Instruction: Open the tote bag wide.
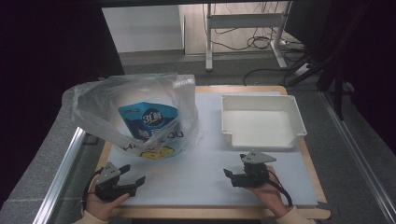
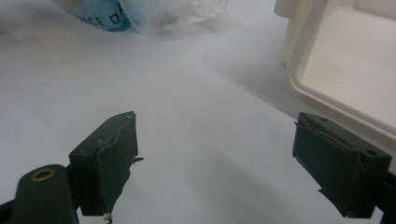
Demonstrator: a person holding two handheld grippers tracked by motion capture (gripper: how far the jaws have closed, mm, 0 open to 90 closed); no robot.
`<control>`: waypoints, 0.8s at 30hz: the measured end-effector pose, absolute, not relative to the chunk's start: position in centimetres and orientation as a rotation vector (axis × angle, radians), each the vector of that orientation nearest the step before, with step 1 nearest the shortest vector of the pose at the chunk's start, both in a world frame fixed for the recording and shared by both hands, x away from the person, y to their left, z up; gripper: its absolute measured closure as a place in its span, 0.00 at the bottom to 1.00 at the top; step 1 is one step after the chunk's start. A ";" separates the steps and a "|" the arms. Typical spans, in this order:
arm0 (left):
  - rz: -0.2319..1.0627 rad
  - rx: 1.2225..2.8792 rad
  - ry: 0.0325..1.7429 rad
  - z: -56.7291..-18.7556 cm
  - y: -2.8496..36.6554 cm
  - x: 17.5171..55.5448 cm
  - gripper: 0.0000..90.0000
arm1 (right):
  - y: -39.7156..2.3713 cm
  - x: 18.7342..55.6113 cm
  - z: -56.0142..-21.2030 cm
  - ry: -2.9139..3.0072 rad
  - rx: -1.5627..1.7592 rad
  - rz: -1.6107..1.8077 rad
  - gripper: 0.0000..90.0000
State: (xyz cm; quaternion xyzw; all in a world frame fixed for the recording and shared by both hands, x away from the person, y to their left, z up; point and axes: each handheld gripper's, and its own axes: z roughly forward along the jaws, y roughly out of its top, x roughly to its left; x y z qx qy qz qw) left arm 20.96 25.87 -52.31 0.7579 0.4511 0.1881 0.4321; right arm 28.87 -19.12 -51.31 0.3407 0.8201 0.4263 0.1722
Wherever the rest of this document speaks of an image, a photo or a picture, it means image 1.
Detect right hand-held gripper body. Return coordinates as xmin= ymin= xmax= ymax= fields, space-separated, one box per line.
xmin=232 ymin=150 xmax=277 ymax=188

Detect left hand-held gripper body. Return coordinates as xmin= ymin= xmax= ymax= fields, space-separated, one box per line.
xmin=93 ymin=161 xmax=124 ymax=203

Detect blue food pouch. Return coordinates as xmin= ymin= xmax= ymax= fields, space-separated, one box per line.
xmin=118 ymin=101 xmax=179 ymax=143

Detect clear plastic shopping bag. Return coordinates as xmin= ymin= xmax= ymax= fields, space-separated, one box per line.
xmin=70 ymin=73 xmax=204 ymax=160

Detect person's left hand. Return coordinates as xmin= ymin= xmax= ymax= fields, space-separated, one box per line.
xmin=85 ymin=178 xmax=131 ymax=221

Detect person's right hand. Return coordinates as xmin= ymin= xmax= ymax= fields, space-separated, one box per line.
xmin=248 ymin=165 xmax=290 ymax=218

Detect pale grey table mat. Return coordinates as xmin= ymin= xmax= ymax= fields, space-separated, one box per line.
xmin=108 ymin=91 xmax=319 ymax=208

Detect white plastic tray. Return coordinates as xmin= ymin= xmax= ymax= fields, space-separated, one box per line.
xmin=220 ymin=94 xmax=308 ymax=151

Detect white power strip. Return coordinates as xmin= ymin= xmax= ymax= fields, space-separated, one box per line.
xmin=293 ymin=63 xmax=313 ymax=77

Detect black stand legs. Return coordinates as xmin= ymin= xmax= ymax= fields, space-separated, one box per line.
xmin=284 ymin=52 xmax=356 ymax=121

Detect black curtain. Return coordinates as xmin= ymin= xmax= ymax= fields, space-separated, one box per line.
xmin=284 ymin=0 xmax=396 ymax=157
xmin=0 ymin=0 xmax=126 ymax=209

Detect white panel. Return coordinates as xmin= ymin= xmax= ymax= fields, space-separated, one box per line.
xmin=101 ymin=5 xmax=185 ymax=54

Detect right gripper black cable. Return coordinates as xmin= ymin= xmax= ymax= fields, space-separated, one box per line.
xmin=266 ymin=170 xmax=294 ymax=208

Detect aluminium rail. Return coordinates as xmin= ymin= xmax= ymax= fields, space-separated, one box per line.
xmin=32 ymin=126 xmax=87 ymax=224
xmin=319 ymin=91 xmax=396 ymax=224

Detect black floor cable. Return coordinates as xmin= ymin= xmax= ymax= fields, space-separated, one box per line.
xmin=242 ymin=67 xmax=292 ymax=87

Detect tangle of floor cables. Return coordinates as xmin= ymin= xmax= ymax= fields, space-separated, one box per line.
xmin=211 ymin=2 xmax=307 ymax=53

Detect white metal desk frame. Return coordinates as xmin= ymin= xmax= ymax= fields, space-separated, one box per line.
xmin=205 ymin=0 xmax=290 ymax=73

